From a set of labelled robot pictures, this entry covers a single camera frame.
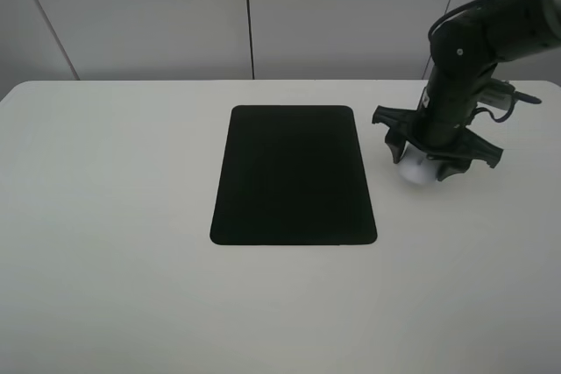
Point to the white wireless computer mouse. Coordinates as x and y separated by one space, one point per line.
415 166

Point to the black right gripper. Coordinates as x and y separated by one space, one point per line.
439 125

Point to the black rectangular mouse pad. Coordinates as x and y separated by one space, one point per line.
292 175

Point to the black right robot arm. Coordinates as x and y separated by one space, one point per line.
490 32

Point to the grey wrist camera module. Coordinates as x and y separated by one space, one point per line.
501 95

